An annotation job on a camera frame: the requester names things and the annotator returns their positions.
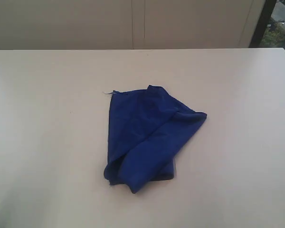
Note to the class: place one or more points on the dark window frame post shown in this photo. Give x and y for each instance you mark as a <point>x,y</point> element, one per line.
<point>262,23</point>

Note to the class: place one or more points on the blue microfiber towel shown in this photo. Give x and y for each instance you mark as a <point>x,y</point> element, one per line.
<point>146,130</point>

